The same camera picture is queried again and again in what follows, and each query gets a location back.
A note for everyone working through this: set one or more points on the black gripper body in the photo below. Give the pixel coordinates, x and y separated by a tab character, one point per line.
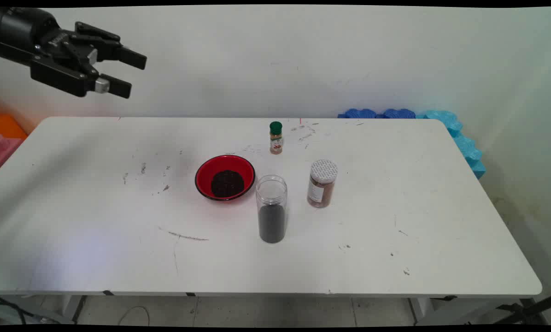
22	32

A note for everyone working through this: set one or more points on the orange box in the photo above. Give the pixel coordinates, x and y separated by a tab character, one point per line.
8	127

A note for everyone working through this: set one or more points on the pink box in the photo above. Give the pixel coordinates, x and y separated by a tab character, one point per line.
3	152

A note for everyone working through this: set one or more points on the black stand leg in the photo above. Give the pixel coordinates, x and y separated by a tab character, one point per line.
529	308

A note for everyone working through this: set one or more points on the brown spice jar patterned lid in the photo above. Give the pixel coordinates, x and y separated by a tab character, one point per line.
321	189

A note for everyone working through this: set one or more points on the long black tape strip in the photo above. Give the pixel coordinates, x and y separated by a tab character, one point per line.
443	298

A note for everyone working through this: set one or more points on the small spice bottle green cap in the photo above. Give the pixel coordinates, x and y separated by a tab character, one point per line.
276	140

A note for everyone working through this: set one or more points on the clear jar with black seeds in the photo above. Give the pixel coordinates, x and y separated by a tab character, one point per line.
272	221

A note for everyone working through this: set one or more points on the red bowl with black seeds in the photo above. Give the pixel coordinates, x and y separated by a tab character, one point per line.
205	173

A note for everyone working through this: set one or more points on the light blue foam piece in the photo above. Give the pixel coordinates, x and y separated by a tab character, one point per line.
462	138

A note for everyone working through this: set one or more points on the dark blue foam piece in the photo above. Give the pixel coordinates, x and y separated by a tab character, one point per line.
399	113
358	113

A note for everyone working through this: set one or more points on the white table leg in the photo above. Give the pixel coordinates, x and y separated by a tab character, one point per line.
422	309
75	306

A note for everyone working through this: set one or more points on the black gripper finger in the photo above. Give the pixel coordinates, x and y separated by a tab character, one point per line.
63	76
130	58

